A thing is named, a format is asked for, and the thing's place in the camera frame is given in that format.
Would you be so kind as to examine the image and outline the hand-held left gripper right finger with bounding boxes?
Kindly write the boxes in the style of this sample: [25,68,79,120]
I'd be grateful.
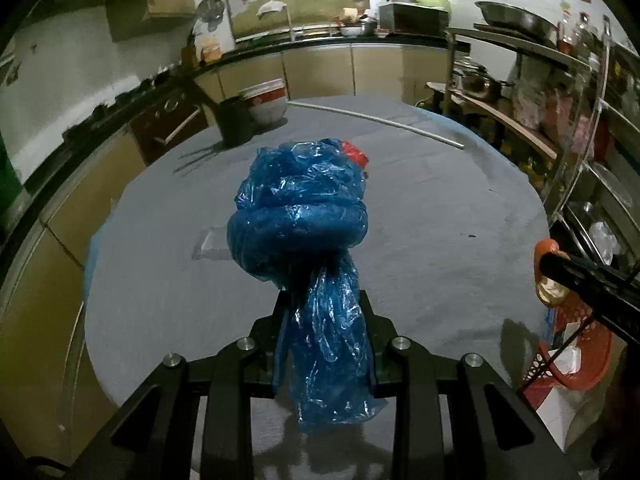
[360,290,581,480]

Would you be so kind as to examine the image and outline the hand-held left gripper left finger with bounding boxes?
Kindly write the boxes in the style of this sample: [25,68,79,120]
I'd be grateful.
[65,290,291,480]

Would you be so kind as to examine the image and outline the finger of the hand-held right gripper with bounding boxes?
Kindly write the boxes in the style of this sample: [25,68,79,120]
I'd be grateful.
[539,252,640,346]

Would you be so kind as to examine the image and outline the red plastic basket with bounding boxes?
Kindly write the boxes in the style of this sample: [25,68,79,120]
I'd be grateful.
[520,305,616,393]

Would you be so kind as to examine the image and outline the blue plastic bag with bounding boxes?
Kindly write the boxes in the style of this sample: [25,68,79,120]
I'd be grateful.
[226,137,383,433]

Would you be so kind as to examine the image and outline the red plastic bag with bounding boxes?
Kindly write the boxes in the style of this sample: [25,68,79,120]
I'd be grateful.
[341,141,371,168]

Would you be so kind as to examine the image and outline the metal shelf rack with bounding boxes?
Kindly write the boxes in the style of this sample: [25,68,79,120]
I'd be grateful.
[425,10,640,281]

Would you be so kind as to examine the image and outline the black cup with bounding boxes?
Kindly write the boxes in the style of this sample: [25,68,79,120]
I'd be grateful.
[216,97,256,147]

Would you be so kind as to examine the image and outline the beige kitchen base cabinets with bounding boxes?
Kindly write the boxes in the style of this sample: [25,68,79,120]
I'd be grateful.
[0,35,451,451]

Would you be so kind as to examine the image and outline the white rod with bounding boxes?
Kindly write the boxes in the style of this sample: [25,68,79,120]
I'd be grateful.
[287,100,466,151]

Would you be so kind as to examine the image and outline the steel pot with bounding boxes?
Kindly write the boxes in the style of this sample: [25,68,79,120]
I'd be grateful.
[452,57,511,98]

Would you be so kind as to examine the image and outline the bundle of dark chopsticks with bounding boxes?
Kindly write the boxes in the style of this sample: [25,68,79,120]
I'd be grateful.
[189,72,223,108]

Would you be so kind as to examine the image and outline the gas stove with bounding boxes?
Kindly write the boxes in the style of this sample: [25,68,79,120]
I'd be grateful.
[62,67,196,143]

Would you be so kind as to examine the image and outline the metal basin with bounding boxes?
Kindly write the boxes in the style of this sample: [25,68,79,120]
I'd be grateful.
[475,1,558,41]

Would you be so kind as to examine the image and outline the metal faucet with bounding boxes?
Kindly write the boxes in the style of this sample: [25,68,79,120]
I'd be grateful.
[280,2,301,43]

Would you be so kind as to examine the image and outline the pile of dishes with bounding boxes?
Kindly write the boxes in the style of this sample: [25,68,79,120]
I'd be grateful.
[340,20,378,37]

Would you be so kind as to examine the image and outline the microwave oven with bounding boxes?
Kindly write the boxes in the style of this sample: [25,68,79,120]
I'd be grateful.
[377,2,451,38]

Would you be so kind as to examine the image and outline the hanging metal strainer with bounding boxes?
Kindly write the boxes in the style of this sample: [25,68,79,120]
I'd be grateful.
[196,0,223,23]

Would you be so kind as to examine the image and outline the waterfall wall poster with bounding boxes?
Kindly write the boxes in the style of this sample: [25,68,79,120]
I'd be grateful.
[218,0,370,41]

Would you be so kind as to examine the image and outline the beige wall cabinet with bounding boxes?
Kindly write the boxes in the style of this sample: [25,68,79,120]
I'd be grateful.
[107,0,201,41]

